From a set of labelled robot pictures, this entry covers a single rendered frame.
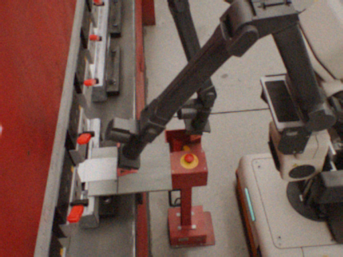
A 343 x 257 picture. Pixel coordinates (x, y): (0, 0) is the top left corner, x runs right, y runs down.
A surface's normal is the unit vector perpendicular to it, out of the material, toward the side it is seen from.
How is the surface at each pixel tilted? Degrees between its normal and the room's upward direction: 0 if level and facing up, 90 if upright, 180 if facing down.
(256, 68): 0
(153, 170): 0
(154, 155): 0
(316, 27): 43
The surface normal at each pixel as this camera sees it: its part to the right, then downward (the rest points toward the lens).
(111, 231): -0.04, -0.62
